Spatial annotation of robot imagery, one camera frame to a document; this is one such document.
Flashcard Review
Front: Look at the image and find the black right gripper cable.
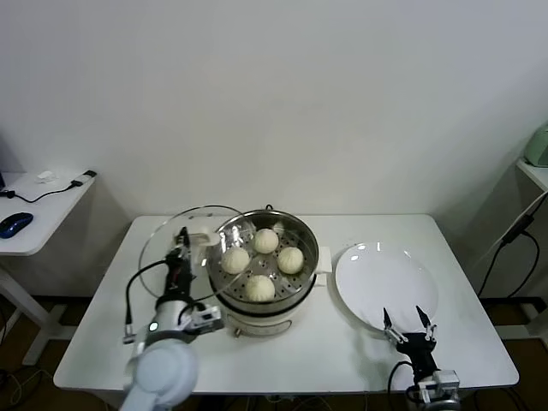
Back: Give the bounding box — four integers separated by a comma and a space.
387, 360, 419, 398

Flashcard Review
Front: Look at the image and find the white steamed baozi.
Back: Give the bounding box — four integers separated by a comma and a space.
221, 247, 251, 276
276, 246, 306, 275
244, 274, 276, 303
253, 228, 280, 254

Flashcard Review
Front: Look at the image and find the white hanging cable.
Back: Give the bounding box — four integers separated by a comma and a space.
479, 194, 545, 265

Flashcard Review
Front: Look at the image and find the steel steamer pot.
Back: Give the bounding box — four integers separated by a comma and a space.
194, 244, 333, 339

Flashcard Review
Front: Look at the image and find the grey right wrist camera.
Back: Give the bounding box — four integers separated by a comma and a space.
417, 370, 462, 402

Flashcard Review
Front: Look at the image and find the blue computer mouse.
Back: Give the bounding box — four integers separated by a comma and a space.
0, 212, 33, 240

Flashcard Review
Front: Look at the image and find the mint green appliance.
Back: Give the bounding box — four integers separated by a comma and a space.
522, 121, 548, 167

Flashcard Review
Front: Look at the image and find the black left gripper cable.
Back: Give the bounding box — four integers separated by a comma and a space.
122, 259, 173, 344

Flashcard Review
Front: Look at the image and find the stainless steel steamer basket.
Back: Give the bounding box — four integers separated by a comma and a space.
204, 209, 320, 303

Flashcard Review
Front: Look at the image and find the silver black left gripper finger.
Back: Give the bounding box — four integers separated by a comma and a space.
173, 226, 192, 258

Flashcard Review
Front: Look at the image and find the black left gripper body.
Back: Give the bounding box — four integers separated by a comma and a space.
164, 251, 197, 301

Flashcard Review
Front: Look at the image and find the white side desk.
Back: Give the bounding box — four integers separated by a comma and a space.
0, 170, 96, 367

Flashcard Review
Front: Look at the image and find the glass lid with cream handle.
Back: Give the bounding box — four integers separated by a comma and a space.
139, 205, 254, 303

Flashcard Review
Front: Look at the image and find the black power cable with plug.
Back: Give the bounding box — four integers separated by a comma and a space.
477, 212, 540, 297

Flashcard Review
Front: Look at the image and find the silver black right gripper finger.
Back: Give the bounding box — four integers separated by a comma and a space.
414, 304, 438, 343
382, 307, 408, 344

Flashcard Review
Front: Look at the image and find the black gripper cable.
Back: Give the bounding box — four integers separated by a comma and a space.
122, 259, 173, 344
387, 360, 419, 398

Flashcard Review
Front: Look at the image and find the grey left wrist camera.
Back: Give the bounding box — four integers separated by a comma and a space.
183, 302, 224, 334

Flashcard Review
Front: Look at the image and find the white round plate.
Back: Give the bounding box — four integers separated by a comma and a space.
333, 242, 440, 333

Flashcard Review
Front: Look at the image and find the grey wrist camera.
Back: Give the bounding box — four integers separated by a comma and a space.
417, 370, 462, 402
183, 302, 224, 334

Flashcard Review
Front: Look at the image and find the black desk cable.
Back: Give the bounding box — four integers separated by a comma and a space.
0, 181, 83, 205

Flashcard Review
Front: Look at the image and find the white side table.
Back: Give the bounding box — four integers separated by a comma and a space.
515, 157, 548, 339

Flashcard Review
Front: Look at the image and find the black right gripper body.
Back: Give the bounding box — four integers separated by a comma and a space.
395, 332, 438, 378

